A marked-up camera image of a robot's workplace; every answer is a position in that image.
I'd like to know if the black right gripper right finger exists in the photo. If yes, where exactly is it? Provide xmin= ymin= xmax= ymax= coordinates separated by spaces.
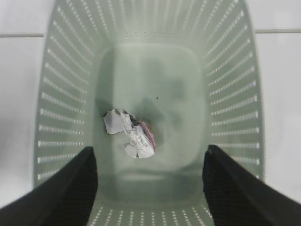
xmin=202 ymin=145 xmax=301 ymax=226

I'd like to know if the large white paper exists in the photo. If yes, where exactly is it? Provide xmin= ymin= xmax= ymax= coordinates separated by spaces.
xmin=103 ymin=109 xmax=156 ymax=159

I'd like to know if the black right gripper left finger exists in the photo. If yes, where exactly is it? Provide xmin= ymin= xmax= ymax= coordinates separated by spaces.
xmin=0 ymin=147 xmax=98 ymax=226

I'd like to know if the green plastic woven basket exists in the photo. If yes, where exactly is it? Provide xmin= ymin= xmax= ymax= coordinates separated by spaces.
xmin=33 ymin=0 xmax=264 ymax=226

